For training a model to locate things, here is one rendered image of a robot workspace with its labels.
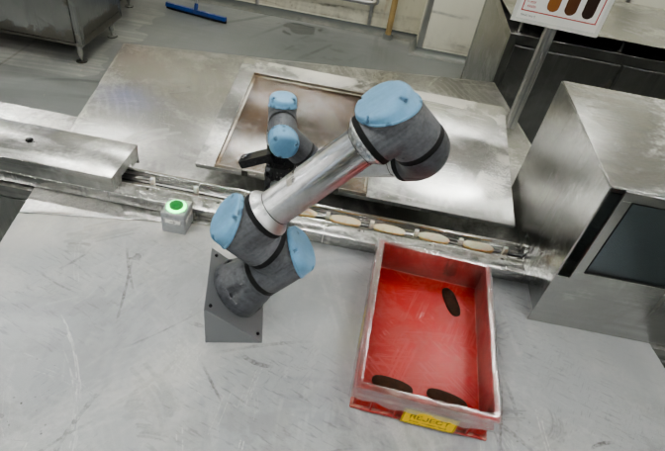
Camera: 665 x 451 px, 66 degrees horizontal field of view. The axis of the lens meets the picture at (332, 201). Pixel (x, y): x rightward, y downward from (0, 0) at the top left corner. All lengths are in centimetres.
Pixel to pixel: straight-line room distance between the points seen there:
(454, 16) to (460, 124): 294
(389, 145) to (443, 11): 391
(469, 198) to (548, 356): 55
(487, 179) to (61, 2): 317
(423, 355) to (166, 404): 62
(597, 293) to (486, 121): 83
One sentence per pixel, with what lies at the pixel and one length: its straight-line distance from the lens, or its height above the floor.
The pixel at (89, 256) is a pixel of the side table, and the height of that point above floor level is 82.
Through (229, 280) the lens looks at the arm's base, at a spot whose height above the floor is 96.
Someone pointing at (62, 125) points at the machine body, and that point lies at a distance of 208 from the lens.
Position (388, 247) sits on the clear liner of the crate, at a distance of 146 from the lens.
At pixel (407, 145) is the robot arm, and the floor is 139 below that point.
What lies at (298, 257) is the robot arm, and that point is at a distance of 116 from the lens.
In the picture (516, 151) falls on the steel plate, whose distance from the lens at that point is 224.
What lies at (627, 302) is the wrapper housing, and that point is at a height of 96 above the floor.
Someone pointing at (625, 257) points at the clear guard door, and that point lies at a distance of 144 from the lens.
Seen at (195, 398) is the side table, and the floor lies 82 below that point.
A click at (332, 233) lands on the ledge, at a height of 86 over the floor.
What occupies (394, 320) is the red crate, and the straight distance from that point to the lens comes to 141.
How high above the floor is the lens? 192
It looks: 40 degrees down
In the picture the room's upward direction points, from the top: 10 degrees clockwise
